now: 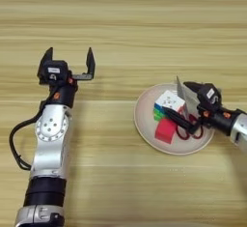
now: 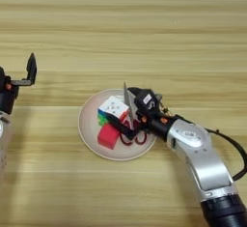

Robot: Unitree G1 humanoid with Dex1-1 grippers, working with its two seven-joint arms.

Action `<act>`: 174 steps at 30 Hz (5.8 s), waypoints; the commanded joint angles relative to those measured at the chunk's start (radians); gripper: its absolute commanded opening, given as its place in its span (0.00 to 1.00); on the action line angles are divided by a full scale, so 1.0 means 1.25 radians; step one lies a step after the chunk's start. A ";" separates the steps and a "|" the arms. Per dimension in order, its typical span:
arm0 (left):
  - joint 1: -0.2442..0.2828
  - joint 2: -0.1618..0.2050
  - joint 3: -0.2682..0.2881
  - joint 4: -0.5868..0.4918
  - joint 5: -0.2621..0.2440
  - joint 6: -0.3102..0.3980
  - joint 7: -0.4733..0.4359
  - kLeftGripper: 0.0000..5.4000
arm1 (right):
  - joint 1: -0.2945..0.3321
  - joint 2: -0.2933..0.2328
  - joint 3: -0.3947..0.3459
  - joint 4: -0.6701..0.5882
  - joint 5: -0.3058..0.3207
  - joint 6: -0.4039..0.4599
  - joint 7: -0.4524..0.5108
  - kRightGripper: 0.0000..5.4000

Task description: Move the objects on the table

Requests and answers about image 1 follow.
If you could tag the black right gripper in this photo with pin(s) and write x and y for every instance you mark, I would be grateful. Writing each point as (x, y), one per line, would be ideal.
(218, 118)

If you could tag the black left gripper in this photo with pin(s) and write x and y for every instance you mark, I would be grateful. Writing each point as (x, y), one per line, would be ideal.
(62, 95)

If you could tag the red cube block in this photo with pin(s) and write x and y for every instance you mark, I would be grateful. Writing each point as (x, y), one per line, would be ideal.
(165, 131)

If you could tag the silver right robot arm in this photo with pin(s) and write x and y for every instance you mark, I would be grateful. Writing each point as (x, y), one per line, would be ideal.
(240, 129)

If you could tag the black box with white label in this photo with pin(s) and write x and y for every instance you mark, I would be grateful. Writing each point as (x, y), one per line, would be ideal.
(209, 95)
(55, 70)

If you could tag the multicoloured puzzle cube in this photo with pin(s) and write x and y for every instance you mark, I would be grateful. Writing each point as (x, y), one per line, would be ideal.
(167, 103)

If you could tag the beige round plate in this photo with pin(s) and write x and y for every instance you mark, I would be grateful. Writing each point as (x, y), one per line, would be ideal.
(144, 127)

